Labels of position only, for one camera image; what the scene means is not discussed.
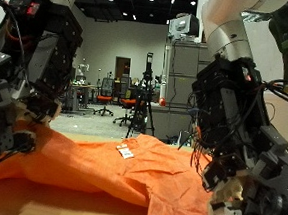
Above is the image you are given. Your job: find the orange button shirt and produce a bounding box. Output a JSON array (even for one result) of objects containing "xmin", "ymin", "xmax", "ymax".
[{"xmin": 0, "ymin": 119, "xmax": 246, "ymax": 215}]

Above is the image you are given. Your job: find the wooden office desk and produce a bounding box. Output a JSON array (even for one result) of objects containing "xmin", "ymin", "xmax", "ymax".
[{"xmin": 61, "ymin": 81, "xmax": 99, "ymax": 115}]

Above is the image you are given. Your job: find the low grey counter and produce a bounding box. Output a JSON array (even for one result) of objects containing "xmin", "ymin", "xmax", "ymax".
[{"xmin": 147, "ymin": 102, "xmax": 202, "ymax": 143}]

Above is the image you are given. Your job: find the orange seat office chair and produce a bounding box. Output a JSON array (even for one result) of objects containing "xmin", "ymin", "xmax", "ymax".
[
  {"xmin": 112, "ymin": 74, "xmax": 139, "ymax": 128},
  {"xmin": 92, "ymin": 77, "xmax": 117, "ymax": 118}
]

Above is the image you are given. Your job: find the brown door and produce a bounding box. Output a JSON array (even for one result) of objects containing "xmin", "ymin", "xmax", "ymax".
[{"xmin": 113, "ymin": 56, "xmax": 132, "ymax": 82}]

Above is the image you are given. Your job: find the grey drawer cabinet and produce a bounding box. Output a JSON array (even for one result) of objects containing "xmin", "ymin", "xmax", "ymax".
[{"xmin": 160, "ymin": 40, "xmax": 220, "ymax": 111}]

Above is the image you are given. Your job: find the black tripod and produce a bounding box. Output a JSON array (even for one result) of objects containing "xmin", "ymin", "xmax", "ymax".
[{"xmin": 124, "ymin": 85, "xmax": 160, "ymax": 141}]

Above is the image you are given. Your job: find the grey box appliance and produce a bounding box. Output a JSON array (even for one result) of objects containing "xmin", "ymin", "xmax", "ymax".
[{"xmin": 167, "ymin": 11, "xmax": 201, "ymax": 43}]

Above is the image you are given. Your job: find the black camera rig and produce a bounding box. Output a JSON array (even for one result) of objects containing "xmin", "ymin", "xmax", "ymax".
[{"xmin": 141, "ymin": 51, "xmax": 163, "ymax": 90}]

